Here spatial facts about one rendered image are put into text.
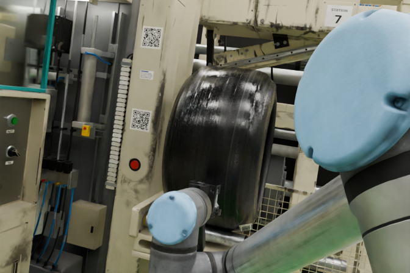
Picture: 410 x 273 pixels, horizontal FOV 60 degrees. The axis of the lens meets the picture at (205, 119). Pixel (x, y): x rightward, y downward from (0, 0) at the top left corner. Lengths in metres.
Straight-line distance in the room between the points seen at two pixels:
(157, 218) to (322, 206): 0.31
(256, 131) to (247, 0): 0.65
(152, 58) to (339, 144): 1.07
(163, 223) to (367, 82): 0.51
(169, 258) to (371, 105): 0.54
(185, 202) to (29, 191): 0.77
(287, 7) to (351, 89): 1.23
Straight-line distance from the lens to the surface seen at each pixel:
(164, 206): 0.68
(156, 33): 1.28
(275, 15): 1.47
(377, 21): 0.26
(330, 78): 0.27
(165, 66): 1.25
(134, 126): 1.28
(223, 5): 1.51
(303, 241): 0.55
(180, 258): 0.70
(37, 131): 1.30
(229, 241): 1.16
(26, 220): 1.34
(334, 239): 0.52
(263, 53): 1.58
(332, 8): 1.47
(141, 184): 1.29
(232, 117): 1.00
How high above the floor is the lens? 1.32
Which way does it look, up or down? 3 degrees down
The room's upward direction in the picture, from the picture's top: 8 degrees clockwise
